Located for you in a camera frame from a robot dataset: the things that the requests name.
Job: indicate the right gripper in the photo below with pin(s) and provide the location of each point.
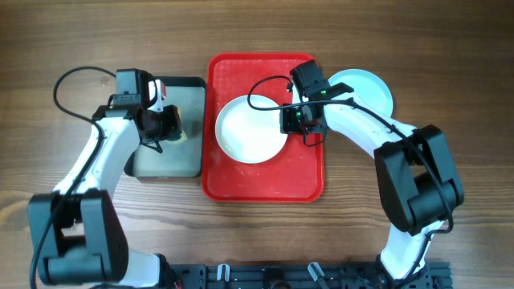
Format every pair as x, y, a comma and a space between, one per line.
287, 126

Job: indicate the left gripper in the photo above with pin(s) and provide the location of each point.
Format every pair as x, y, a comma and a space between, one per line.
173, 128

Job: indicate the green and yellow sponge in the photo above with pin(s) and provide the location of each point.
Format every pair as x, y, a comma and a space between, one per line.
182, 136

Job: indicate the white plate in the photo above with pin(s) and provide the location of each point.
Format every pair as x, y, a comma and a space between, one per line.
248, 130

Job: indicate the light blue plate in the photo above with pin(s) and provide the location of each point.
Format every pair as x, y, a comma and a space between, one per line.
372, 89

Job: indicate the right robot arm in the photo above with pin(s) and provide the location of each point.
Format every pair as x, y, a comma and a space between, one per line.
418, 183

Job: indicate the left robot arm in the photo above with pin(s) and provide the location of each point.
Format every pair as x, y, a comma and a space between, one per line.
76, 234

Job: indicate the black water tray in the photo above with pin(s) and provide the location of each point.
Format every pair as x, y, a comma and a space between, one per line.
178, 159

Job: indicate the red plastic tray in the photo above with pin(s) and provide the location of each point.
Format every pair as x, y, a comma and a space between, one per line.
296, 174

